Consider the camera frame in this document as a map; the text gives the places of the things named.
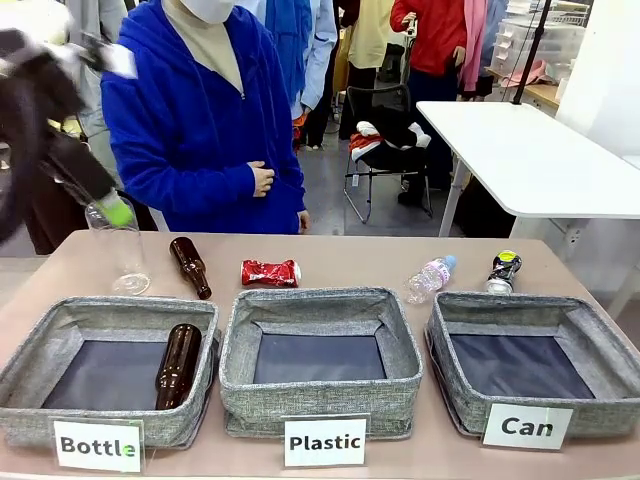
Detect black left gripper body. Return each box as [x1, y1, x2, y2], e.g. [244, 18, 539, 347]
[0, 28, 87, 152]

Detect crushed red soda can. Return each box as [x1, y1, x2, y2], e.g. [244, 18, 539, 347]
[241, 258, 303, 289]

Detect crushed clear plastic bottle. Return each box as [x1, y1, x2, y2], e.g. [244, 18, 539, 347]
[402, 255, 458, 305]

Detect person's left forearm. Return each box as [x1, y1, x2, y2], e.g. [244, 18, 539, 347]
[269, 144, 307, 216]

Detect person's right forearm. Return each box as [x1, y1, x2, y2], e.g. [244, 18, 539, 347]
[112, 142, 257, 214]

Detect grey basket labelled Bottle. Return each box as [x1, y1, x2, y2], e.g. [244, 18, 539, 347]
[0, 295, 221, 450]

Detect grey basket labelled Plastic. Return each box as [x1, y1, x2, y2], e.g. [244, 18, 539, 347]
[218, 286, 424, 441]

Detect crushed black Pepsi can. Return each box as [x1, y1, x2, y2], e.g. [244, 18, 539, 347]
[484, 250, 524, 295]

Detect white Can label sign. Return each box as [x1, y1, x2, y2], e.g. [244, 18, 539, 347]
[482, 402, 575, 451]

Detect grey basket labelled Can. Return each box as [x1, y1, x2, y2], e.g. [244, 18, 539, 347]
[424, 291, 640, 441]

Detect person's right hand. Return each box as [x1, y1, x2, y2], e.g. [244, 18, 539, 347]
[251, 160, 276, 198]

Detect person in grey jacket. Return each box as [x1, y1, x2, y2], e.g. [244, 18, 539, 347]
[67, 0, 130, 187]

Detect person in blue hoodie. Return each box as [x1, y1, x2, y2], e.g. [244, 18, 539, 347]
[99, 0, 307, 235]

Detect brown glass bottle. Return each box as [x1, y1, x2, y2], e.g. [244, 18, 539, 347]
[168, 236, 213, 300]
[154, 323, 203, 411]

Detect white face mask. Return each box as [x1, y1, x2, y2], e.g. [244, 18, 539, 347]
[177, 0, 236, 25]

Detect person in light blue shirt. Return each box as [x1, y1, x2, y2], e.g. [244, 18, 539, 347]
[259, 0, 339, 151]

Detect white Bottle label sign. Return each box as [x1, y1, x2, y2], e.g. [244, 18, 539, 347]
[53, 418, 145, 474]

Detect black metal chair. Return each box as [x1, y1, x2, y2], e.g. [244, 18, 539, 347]
[343, 83, 434, 224]

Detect clothes pile on chair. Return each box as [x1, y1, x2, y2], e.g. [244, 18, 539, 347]
[348, 119, 432, 164]

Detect person in yellow top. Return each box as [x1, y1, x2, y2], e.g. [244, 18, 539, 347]
[338, 0, 397, 142]

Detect white Plastic label sign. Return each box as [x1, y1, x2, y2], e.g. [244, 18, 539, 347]
[282, 413, 370, 469]

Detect person in red top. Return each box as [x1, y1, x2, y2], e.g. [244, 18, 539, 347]
[389, 0, 469, 191]

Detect pink hanging garment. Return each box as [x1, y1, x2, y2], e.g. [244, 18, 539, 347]
[458, 0, 497, 94]

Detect white folding table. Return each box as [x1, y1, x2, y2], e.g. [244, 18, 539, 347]
[415, 100, 640, 237]

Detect black tripod pole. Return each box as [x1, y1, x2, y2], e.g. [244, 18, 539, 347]
[512, 0, 554, 106]

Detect wooden desk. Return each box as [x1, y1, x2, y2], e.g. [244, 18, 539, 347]
[484, 67, 562, 110]

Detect clear plastic storage bins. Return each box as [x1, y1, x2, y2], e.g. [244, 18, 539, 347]
[489, 17, 587, 81]

